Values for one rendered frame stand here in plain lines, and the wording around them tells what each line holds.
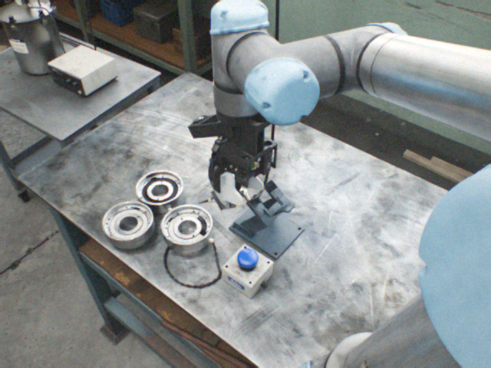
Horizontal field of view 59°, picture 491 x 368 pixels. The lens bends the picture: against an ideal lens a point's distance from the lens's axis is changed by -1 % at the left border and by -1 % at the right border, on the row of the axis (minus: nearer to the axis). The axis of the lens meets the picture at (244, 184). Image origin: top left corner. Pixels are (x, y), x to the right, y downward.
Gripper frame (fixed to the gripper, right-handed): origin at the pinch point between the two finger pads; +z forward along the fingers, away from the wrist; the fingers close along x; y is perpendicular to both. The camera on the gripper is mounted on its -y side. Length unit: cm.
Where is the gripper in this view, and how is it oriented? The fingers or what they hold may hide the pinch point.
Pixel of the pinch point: (231, 195)
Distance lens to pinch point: 81.4
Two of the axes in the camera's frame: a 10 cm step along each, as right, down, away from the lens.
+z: 0.0, 7.4, 6.7
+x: 6.9, -4.9, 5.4
